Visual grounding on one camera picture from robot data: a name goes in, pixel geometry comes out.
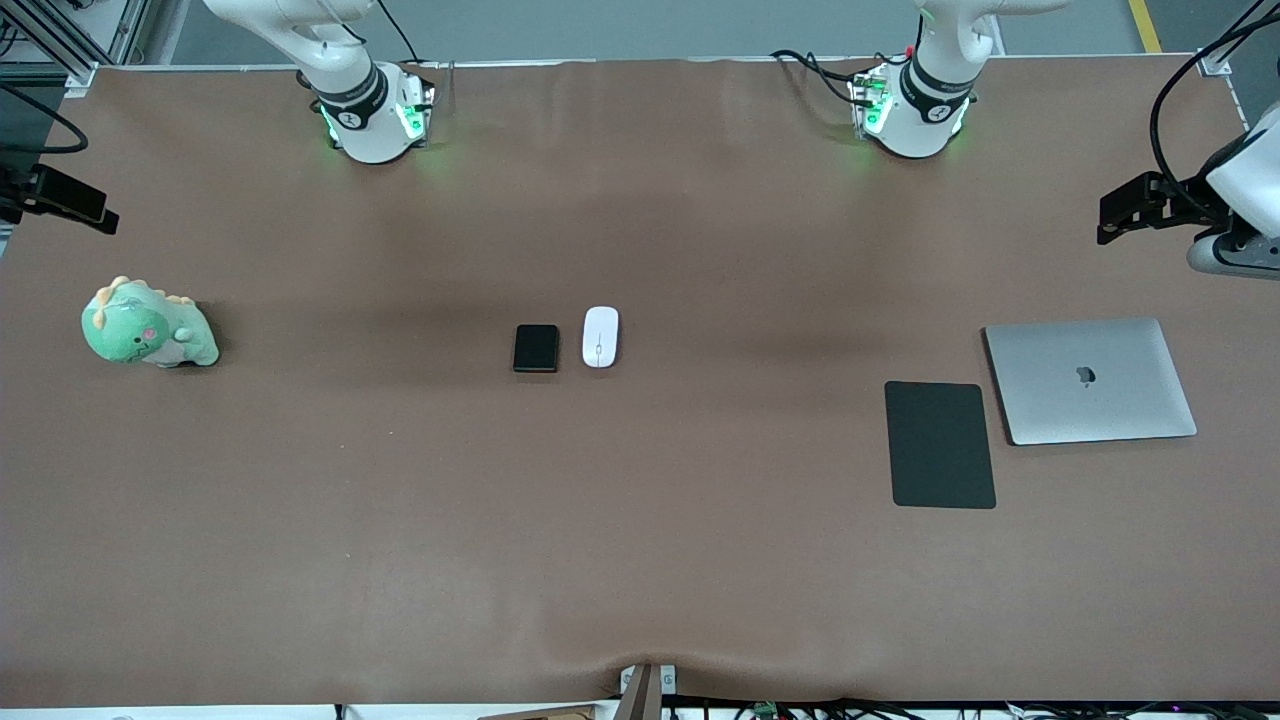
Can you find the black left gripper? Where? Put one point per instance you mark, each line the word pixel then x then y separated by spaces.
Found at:
pixel 1178 197

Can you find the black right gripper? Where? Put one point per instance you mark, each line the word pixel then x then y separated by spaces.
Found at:
pixel 22 190

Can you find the black phone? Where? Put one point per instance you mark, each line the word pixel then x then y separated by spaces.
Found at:
pixel 537 348

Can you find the white computer mouse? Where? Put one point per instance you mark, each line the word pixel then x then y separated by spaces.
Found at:
pixel 600 338

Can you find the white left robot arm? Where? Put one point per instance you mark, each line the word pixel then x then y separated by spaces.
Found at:
pixel 930 125

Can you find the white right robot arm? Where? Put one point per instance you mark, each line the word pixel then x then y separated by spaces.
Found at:
pixel 365 130

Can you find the black mouse pad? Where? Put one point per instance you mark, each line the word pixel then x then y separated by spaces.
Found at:
pixel 940 445

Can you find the green dinosaur plush toy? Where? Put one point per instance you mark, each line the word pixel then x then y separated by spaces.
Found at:
pixel 140 328

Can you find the silver laptop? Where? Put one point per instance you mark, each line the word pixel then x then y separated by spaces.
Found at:
pixel 1090 385

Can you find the brown table mat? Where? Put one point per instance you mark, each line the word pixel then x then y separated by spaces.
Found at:
pixel 640 520

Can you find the aluminium frame profile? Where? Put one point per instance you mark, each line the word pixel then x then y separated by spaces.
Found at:
pixel 1215 64
pixel 78 78

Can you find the brown camera mount post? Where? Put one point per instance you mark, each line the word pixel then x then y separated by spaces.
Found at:
pixel 642 698

